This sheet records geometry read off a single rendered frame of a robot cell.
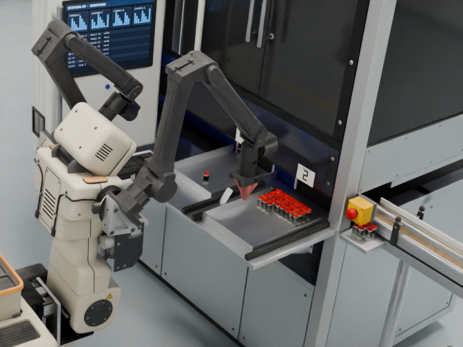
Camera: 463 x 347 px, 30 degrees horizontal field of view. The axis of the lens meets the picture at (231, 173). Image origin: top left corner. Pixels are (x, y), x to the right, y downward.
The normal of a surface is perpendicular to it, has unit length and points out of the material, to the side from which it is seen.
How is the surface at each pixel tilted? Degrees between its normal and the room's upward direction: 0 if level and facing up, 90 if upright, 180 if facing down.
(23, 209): 0
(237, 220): 0
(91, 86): 90
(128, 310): 0
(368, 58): 90
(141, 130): 90
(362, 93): 90
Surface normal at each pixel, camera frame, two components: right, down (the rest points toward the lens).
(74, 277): -0.79, 0.08
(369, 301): 0.65, 0.43
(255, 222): 0.11, -0.87
